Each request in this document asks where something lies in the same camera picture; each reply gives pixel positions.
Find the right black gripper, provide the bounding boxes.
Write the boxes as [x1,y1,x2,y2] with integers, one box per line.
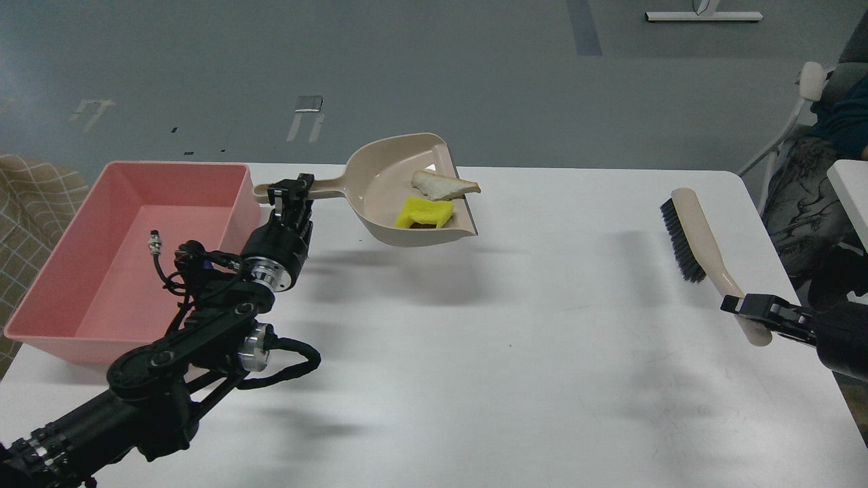
[720,293,833,350]

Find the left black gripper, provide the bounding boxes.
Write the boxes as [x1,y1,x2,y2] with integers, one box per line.
[241,174,315,293]

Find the beige plastic dustpan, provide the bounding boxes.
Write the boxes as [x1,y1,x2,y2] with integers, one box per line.
[253,132,480,247]

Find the beige brush black bristles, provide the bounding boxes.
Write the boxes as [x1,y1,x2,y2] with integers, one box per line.
[660,188,746,304]

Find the yellow sponge piece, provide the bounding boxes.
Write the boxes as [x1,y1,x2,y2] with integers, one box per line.
[395,197,454,228]

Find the white bread slice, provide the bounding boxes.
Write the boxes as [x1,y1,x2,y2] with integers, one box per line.
[410,170,481,201]

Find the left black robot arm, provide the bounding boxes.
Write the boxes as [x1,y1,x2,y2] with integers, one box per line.
[2,174,321,487]

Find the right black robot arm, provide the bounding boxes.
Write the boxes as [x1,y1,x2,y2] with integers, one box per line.
[720,293,867,381]

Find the pink plastic bin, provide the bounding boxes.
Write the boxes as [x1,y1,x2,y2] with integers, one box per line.
[4,161,261,365]

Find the seated person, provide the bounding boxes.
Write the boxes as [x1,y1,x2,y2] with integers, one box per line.
[762,18,866,289]

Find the white side table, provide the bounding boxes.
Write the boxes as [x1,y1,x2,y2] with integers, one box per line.
[827,159,867,249]

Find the white chair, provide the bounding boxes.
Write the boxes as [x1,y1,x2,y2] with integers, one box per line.
[736,61,835,212]

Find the beige checkered cloth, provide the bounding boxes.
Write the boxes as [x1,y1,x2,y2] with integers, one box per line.
[0,152,91,380]

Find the white floor stand base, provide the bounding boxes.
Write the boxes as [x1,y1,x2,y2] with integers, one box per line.
[644,1,764,24]

